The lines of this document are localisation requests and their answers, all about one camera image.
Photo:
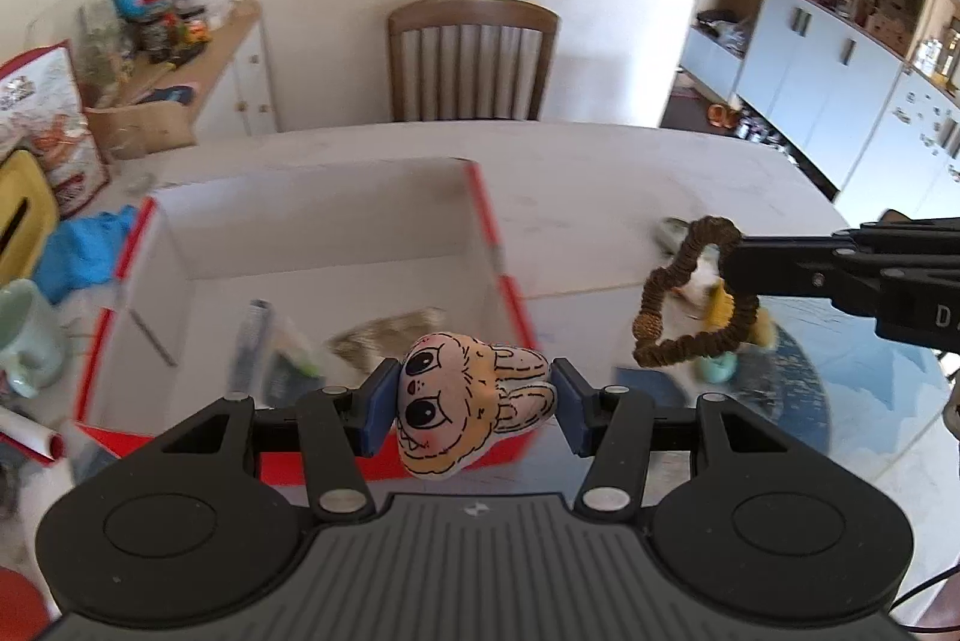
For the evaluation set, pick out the orange floor object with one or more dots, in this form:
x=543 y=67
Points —
x=722 y=115

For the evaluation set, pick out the white wooden sideboard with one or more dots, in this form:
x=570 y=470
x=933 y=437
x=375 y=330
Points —
x=236 y=79

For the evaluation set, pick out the white paper roll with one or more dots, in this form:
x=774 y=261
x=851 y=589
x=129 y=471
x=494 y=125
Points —
x=30 y=435

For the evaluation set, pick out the grey tube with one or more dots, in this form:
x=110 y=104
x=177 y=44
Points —
x=250 y=345

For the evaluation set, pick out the blue printed table mat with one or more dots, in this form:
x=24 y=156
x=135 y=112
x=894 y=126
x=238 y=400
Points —
x=862 y=401

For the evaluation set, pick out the yellow white small toy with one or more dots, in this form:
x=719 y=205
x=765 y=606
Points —
x=712 y=305

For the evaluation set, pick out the pale green mug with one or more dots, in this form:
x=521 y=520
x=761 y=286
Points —
x=26 y=334

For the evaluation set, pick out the brown hair scrunchie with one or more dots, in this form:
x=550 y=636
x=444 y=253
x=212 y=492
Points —
x=651 y=311

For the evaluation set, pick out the pale blue cabinet unit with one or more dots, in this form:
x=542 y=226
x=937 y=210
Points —
x=832 y=64

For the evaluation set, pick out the teal small object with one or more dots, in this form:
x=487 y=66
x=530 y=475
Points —
x=718 y=367

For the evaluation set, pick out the bunny face plush toy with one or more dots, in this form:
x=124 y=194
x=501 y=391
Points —
x=457 y=409

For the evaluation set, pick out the clear plastic container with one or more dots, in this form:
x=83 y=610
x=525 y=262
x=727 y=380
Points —
x=82 y=41

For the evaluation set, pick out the wooden tray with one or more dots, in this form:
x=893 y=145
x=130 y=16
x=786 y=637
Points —
x=150 y=127

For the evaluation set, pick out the green clear packet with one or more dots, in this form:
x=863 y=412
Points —
x=294 y=356

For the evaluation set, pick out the brown wooden chair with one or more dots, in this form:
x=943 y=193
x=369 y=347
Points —
x=474 y=56

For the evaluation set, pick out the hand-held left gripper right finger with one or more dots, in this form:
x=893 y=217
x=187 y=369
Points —
x=570 y=409

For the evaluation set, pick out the dark jars and toy cars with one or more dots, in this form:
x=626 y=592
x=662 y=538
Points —
x=176 y=34

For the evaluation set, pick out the red round object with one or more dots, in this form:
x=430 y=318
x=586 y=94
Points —
x=19 y=603

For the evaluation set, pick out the clear drinking glass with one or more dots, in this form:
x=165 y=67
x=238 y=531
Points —
x=129 y=140

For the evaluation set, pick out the white cardboard box red edges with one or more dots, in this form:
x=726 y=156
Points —
x=330 y=221

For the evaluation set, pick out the red white snack bag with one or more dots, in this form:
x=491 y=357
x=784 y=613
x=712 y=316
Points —
x=52 y=116

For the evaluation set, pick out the blue dish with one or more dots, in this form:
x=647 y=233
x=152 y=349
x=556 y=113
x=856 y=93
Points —
x=171 y=94

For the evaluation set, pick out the thin grey stick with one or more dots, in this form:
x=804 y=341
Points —
x=154 y=337

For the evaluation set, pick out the blue cloth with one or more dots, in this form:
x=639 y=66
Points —
x=82 y=247

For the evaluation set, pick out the yellow tissue box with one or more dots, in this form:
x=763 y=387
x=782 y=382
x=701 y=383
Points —
x=22 y=214

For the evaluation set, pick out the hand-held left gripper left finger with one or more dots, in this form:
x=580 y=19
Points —
x=379 y=409

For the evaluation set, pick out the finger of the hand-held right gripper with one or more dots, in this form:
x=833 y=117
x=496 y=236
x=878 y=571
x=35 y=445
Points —
x=907 y=232
x=780 y=266

